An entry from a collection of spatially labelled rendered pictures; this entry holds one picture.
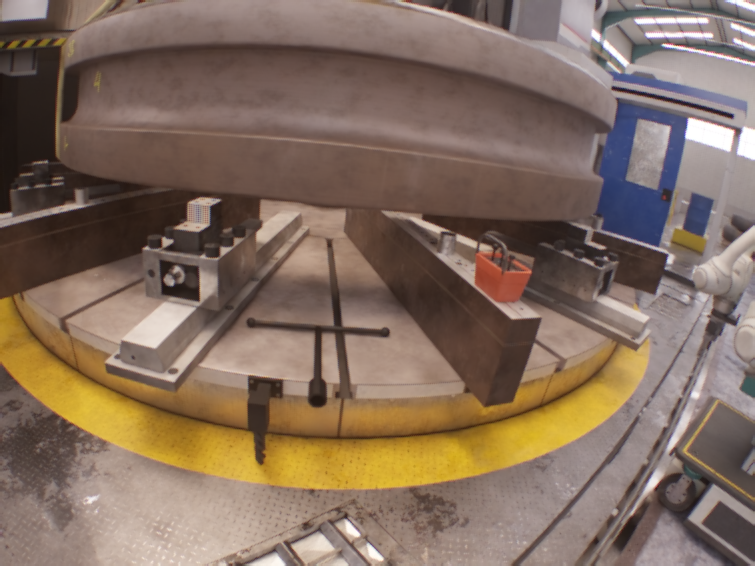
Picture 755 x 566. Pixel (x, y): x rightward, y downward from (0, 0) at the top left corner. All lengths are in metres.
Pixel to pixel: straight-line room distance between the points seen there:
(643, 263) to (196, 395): 3.35
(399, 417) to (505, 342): 0.58
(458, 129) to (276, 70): 0.88
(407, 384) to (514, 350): 0.43
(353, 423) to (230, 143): 1.28
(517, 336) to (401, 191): 0.80
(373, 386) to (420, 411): 0.28
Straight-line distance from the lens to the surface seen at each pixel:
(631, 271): 3.77
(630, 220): 6.82
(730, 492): 1.87
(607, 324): 2.62
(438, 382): 1.69
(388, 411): 1.74
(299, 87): 1.93
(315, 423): 1.75
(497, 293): 1.52
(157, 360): 1.53
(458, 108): 2.06
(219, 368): 1.64
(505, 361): 1.52
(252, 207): 3.48
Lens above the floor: 1.25
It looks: 22 degrees down
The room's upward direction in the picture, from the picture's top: 8 degrees clockwise
